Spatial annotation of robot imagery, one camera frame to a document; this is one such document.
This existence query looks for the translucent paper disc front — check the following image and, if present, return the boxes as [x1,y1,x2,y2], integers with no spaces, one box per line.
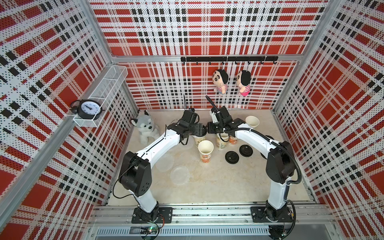
[170,165,190,186]

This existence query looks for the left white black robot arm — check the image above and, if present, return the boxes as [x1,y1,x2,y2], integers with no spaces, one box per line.
[118,108,207,223]

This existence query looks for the black wall hook rail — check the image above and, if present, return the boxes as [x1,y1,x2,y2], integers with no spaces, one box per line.
[181,56,279,63]

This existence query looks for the translucent paper disc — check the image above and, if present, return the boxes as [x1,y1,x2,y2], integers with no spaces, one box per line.
[179,142,196,151]
[155,153,175,172]
[170,165,190,186]

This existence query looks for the black alarm clock on shelf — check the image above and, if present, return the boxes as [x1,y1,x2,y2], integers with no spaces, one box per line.
[70,100,103,120]

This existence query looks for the hanging boy doll striped shirt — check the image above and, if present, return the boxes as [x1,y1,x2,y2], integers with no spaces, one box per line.
[212,70,229,95]

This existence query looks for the green circuit board with wires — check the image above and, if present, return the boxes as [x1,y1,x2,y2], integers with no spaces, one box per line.
[129,222,165,240]

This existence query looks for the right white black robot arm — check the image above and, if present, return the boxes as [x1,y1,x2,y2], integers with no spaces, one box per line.
[207,107,302,222]

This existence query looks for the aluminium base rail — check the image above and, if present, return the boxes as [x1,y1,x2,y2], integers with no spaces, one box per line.
[85,202,342,240]

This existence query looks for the middle tall paper cup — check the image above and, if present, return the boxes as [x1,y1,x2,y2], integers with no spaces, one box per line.
[217,133,230,150]

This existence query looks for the paper cup red flowers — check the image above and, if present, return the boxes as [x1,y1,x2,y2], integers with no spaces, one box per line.
[229,135,238,146]

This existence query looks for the grey husky plush toy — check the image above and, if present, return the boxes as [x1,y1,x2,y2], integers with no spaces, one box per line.
[130,110,160,145]

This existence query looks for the hanging doll pink shirt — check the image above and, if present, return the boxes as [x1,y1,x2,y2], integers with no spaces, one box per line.
[236,70,251,97]

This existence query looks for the black cup lid centre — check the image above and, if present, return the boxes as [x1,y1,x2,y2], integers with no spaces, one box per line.
[225,151,240,165]

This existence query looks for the white wire wall shelf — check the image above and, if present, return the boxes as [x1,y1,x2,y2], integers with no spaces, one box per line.
[74,65,128,128]

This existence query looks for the black cup lid middle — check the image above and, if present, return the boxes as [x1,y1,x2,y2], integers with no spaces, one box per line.
[239,145,254,158]

